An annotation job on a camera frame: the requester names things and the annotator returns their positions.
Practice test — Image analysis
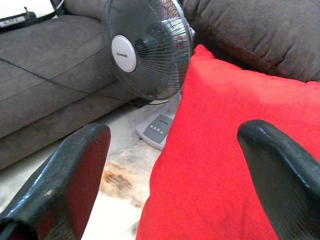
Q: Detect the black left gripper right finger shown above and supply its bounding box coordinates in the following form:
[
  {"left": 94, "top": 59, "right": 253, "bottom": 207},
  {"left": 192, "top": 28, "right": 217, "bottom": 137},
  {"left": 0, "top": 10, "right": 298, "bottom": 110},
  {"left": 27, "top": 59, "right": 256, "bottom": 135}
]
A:
[{"left": 236, "top": 119, "right": 320, "bottom": 240}]

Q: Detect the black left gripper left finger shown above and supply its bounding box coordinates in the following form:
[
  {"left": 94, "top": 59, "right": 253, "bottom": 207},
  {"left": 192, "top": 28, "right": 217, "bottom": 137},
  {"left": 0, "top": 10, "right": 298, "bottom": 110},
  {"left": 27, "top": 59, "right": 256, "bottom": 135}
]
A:
[{"left": 0, "top": 122, "right": 112, "bottom": 240}]

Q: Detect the red pillow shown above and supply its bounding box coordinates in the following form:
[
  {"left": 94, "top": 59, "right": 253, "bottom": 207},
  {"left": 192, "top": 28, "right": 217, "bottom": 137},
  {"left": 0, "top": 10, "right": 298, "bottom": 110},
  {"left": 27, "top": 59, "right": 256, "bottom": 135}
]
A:
[{"left": 136, "top": 44, "right": 320, "bottom": 240}]

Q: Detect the grey-brown fabric sofa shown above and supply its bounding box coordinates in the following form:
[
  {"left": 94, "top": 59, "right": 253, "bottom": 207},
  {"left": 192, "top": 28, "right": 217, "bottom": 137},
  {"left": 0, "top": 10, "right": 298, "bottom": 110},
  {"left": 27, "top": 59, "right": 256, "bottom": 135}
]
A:
[{"left": 0, "top": 0, "right": 142, "bottom": 171}]

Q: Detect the dark brown fabric sofa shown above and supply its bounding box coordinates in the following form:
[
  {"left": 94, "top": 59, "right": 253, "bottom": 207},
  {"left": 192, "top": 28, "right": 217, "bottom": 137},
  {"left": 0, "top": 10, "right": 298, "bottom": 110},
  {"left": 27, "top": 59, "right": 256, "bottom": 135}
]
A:
[{"left": 183, "top": 0, "right": 320, "bottom": 83}]

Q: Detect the grey table fan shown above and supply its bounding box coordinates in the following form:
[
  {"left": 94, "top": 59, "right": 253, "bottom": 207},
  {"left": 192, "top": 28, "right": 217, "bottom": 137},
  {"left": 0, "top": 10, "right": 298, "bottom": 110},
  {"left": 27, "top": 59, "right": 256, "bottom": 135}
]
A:
[{"left": 100, "top": 0, "right": 196, "bottom": 151}]

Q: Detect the black fan power cable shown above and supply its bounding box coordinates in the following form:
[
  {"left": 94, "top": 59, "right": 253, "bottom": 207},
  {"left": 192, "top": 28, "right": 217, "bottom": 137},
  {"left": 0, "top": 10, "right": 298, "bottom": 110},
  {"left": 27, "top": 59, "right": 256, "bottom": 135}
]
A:
[{"left": 0, "top": 56, "right": 169, "bottom": 109}]

